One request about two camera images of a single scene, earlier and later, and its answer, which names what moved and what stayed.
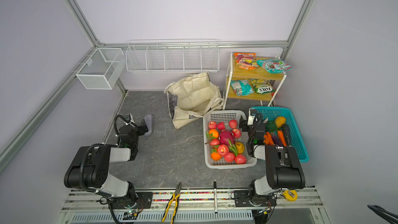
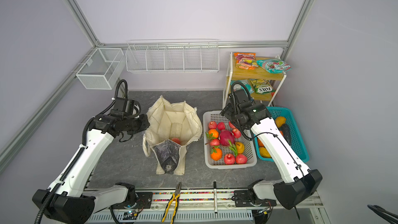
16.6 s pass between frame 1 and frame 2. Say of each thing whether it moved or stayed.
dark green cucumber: stayed
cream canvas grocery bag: moved
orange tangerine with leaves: stayed
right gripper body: moved
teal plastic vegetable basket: stayed
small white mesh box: stayed
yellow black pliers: stayed
